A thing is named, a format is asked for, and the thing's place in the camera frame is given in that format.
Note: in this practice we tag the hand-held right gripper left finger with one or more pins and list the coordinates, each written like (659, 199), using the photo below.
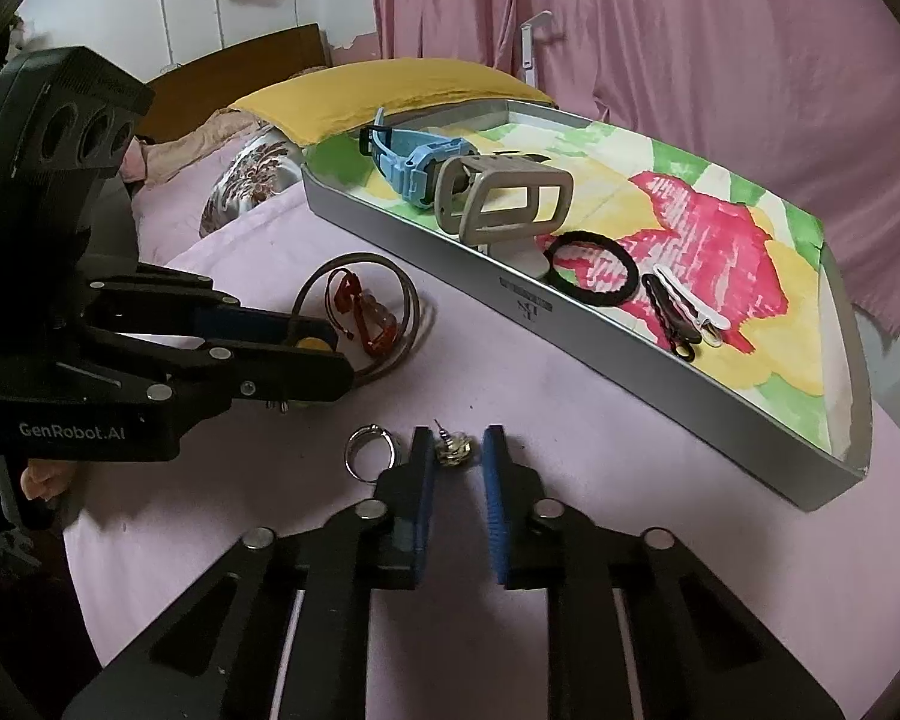
(421, 510)

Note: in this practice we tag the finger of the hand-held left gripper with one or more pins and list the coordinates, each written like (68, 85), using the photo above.
(292, 379)
(247, 322)

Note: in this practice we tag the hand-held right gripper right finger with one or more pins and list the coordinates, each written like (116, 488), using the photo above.
(495, 510)

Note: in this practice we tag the gold stud earring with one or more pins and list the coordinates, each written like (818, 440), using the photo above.
(454, 450)

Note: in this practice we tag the light blue wrist watch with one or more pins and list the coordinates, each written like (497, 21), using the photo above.
(420, 161)

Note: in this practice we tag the black braided hair clip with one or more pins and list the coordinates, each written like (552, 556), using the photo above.
(664, 315)

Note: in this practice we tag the beige hair claw clip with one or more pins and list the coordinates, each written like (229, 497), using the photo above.
(510, 234)

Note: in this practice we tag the white hair clip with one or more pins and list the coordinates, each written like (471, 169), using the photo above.
(694, 309)

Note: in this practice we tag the floral lined grey tray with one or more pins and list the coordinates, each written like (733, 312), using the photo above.
(720, 255)

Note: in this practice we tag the person's left hand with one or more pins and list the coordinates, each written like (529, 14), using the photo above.
(45, 481)

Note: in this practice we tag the brown floral patterned pillow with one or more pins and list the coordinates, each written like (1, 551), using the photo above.
(247, 172)

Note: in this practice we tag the peach blanket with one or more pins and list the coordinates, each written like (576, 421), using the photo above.
(187, 146)

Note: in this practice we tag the yellow pillow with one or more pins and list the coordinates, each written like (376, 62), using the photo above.
(360, 94)

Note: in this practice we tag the wooden headboard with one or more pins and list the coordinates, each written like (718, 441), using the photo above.
(232, 67)

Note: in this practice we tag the pink curtain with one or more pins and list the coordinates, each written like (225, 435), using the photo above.
(720, 52)

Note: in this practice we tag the white metal bracket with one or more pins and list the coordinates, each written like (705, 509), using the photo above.
(529, 52)

